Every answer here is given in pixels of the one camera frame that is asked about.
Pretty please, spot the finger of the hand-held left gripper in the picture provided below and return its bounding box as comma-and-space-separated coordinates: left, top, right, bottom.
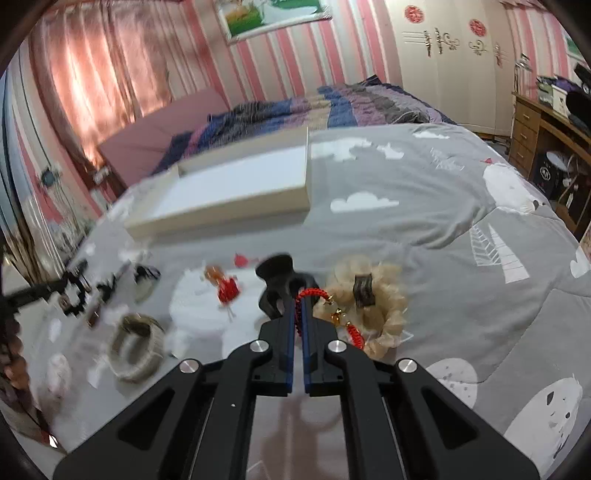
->
0, 277, 70, 318

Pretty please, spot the pink curtain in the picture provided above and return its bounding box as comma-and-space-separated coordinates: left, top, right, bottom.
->
28, 0, 218, 185

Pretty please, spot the red braided bracelet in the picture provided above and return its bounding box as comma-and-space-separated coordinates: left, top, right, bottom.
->
294, 287, 369, 348

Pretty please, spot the pink mattress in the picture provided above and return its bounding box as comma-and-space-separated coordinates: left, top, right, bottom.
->
96, 88, 232, 188

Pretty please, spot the wooden desk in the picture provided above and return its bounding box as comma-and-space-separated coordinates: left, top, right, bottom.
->
508, 92, 591, 237

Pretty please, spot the bunch of black bracelets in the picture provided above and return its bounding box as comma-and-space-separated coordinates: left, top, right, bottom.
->
57, 259, 134, 329

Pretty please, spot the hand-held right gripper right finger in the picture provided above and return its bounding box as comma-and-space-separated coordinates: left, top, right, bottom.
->
301, 313, 541, 480

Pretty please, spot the blonde braided hair tie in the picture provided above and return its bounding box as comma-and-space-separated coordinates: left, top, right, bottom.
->
314, 258, 410, 361

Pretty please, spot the white wardrobe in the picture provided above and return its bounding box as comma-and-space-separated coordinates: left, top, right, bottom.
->
383, 0, 523, 137

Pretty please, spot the dark box with white label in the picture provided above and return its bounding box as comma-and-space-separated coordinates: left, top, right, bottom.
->
529, 150, 571, 200

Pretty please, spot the white shallow box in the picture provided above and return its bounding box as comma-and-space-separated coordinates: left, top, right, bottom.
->
124, 127, 311, 240

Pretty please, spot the framed green landscape picture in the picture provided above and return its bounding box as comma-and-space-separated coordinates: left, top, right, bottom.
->
215, 0, 334, 46

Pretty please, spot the person's left hand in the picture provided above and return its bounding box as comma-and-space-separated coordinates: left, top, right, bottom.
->
0, 330, 29, 407

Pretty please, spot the gold wristwatch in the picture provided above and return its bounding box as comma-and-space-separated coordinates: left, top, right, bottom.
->
108, 314, 167, 383

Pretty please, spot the black hair claw clip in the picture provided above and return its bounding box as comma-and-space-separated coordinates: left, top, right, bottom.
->
255, 253, 320, 322

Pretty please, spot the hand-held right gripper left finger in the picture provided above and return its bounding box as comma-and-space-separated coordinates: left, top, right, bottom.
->
52, 295, 297, 480

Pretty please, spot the striped purple quilt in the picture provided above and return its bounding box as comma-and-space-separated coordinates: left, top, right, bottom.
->
150, 75, 459, 177

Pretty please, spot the red beaded charm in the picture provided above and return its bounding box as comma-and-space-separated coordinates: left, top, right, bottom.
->
204, 264, 242, 320

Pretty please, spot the grey printed blanket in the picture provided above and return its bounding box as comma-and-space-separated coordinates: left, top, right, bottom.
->
9, 122, 591, 480

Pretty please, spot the black bag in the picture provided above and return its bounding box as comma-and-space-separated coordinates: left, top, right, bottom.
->
566, 65, 591, 127

